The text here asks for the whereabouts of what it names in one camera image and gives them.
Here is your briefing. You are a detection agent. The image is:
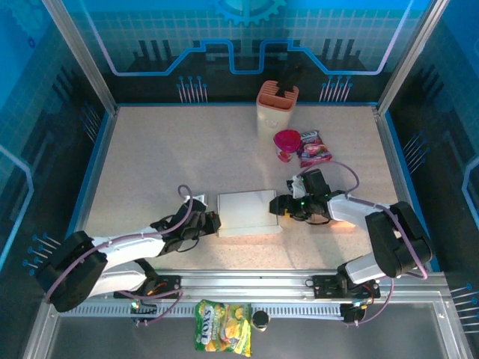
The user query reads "pink lidded cup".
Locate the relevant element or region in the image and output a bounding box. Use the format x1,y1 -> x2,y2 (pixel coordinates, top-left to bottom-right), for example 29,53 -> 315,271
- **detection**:
272,129 -> 302,162

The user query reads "slotted grey cable duct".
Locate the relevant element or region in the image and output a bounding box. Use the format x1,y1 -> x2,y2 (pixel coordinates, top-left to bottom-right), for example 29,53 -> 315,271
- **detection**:
58,301 -> 347,319

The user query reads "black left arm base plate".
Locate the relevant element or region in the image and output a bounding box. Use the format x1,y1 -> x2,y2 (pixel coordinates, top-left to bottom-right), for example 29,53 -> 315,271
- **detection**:
114,274 -> 183,300

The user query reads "brown paper box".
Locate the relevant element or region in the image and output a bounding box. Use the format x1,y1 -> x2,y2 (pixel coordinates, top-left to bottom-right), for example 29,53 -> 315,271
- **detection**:
329,220 -> 356,233

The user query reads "beige knife block orange top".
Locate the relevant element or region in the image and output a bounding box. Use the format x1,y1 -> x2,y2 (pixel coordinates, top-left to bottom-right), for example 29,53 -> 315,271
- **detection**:
256,80 -> 300,141

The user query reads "yellow candy bag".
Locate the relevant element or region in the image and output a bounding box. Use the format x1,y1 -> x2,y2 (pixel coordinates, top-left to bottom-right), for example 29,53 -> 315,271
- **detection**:
193,298 -> 254,358

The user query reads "purple candy bag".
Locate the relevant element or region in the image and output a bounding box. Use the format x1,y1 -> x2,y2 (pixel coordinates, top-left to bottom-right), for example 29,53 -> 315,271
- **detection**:
296,129 -> 333,168

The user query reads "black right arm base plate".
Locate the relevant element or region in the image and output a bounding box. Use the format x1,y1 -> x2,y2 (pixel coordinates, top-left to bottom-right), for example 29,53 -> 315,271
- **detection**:
312,274 -> 381,300

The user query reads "aluminium frame post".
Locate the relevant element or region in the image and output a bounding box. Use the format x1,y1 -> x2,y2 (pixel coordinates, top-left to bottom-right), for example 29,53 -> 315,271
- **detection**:
41,0 -> 120,115
375,0 -> 450,115

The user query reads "black knife handle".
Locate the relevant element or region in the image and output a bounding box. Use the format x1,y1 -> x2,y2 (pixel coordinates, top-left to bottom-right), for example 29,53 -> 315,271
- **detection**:
278,64 -> 306,94

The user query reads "black round knob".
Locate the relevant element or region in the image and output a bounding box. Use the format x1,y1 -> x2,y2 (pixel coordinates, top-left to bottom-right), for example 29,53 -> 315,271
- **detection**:
251,309 -> 271,333

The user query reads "aluminium mounting rail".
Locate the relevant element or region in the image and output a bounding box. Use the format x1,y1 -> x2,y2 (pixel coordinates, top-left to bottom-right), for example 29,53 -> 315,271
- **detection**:
44,267 -> 450,300

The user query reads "white paper box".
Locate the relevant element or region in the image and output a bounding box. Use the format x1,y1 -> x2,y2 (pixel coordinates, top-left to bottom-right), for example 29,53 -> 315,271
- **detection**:
216,189 -> 284,239

